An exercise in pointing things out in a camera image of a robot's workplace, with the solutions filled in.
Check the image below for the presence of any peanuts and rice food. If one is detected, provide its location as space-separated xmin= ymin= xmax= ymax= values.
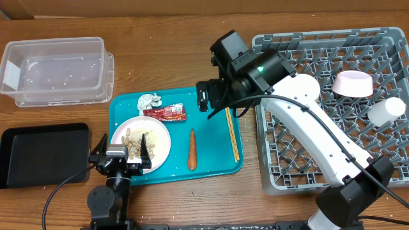
xmin=121 ymin=128 xmax=157 ymax=160

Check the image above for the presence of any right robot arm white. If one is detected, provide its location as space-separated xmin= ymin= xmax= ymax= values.
xmin=196 ymin=49 xmax=394 ymax=229

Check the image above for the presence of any clear plastic bin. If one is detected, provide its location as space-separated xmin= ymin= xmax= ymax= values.
xmin=1 ymin=37 xmax=107 ymax=95

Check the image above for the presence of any teal serving tray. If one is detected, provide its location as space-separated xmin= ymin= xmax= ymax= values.
xmin=109 ymin=87 xmax=244 ymax=186

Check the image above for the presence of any white bowl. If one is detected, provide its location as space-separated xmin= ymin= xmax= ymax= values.
xmin=295 ymin=73 xmax=321 ymax=102

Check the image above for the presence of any white cup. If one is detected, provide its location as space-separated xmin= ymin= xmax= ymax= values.
xmin=367 ymin=97 xmax=406 ymax=127

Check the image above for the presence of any white plate with food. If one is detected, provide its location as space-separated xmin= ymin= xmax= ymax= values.
xmin=111 ymin=116 xmax=171 ymax=174

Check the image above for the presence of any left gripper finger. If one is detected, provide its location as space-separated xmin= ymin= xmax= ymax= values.
xmin=140 ymin=134 xmax=150 ymax=162
xmin=90 ymin=133 xmax=108 ymax=156

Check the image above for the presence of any grey dishwasher rack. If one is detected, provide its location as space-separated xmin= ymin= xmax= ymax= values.
xmin=252 ymin=27 xmax=408 ymax=195

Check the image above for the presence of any crumpled white napkin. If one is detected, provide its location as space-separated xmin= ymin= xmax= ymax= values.
xmin=137 ymin=93 xmax=162 ymax=116

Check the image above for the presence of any orange carrot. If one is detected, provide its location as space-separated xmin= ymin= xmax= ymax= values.
xmin=188 ymin=129 xmax=197 ymax=171

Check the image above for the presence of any pink bowl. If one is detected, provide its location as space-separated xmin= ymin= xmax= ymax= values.
xmin=332 ymin=70 xmax=373 ymax=98

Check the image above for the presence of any black plastic tray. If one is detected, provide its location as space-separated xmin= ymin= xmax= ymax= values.
xmin=1 ymin=123 xmax=91 ymax=189

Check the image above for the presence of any red snack wrapper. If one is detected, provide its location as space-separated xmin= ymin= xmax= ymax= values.
xmin=143 ymin=103 xmax=187 ymax=121

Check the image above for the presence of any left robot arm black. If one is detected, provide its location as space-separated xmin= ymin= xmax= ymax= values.
xmin=87 ymin=134 xmax=151 ymax=230

